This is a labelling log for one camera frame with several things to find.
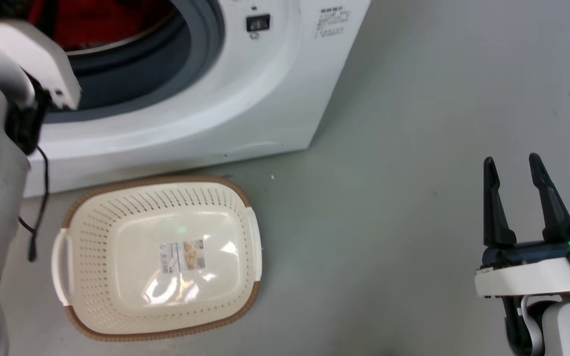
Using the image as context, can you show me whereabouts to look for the white front-load washing machine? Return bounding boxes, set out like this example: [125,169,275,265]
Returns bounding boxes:
[22,0,371,198]

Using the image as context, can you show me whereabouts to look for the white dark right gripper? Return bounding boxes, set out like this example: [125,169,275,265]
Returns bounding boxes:
[475,153,570,298]

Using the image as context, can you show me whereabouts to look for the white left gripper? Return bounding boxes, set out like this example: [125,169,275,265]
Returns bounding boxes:
[0,20,82,110]

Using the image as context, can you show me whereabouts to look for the red clothes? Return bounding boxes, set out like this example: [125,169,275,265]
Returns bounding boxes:
[28,0,178,51]

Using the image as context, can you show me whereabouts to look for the thin black cable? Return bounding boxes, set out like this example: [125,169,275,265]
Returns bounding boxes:
[18,146,50,263]

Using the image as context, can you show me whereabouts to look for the paper product label sticker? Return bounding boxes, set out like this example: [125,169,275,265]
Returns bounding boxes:
[159,239,206,274]

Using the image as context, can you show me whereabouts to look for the printed warning label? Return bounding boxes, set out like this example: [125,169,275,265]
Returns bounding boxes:
[314,6,352,39]

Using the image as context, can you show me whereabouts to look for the grey rubber door gasket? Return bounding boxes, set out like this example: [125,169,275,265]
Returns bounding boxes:
[42,0,226,124]

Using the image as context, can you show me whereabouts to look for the black door latch socket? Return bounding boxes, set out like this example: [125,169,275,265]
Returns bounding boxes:
[246,14,271,34]

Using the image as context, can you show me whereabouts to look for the cream laundry basket brown rim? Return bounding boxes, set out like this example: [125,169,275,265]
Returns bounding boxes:
[50,176,263,343]

